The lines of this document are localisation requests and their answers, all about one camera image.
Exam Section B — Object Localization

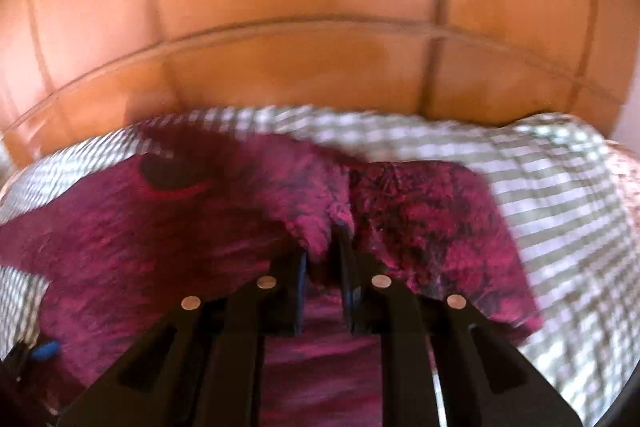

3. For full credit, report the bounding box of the green white checked bedsheet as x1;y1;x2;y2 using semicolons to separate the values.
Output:
0;104;635;427

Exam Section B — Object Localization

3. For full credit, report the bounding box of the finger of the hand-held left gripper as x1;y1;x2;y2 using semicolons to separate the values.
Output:
0;339;63;389

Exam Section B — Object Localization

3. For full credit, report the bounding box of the magenta knit garment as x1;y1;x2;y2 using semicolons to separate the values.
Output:
0;132;547;427

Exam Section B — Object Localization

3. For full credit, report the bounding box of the floral patterned cloth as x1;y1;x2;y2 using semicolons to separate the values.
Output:
602;141;640;260

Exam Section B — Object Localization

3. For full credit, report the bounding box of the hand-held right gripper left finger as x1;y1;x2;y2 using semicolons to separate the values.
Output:
56;251;308;427

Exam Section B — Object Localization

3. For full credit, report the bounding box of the orange wooden wardrobe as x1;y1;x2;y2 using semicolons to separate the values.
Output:
0;0;632;160

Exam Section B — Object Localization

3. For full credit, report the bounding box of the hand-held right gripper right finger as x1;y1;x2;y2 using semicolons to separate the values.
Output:
332;225;584;427

